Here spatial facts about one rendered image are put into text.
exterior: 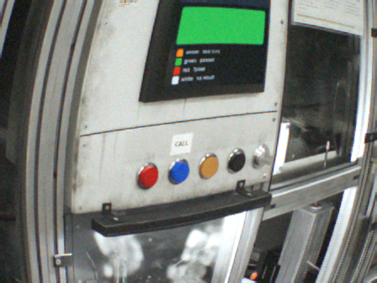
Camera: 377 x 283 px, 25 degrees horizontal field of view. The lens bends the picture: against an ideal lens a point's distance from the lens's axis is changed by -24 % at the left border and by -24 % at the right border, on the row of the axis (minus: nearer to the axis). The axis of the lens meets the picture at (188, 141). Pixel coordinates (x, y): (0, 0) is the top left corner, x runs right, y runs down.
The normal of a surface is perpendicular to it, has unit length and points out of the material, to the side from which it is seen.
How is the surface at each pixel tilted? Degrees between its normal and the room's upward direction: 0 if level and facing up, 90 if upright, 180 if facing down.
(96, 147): 90
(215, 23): 90
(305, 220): 90
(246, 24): 90
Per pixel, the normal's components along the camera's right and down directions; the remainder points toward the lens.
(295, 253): -0.70, 0.11
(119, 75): 0.69, 0.30
